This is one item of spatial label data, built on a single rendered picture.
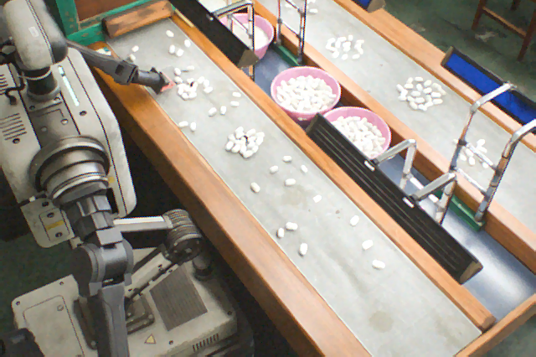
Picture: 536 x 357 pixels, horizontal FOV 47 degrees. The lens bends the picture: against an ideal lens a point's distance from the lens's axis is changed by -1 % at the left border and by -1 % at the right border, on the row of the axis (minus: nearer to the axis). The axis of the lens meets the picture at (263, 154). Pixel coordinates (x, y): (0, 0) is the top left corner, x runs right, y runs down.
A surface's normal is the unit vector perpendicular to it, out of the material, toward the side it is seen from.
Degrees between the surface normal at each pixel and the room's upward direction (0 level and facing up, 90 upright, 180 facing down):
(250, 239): 0
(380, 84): 0
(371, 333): 0
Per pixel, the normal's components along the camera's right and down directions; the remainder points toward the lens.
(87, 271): -0.63, 0.06
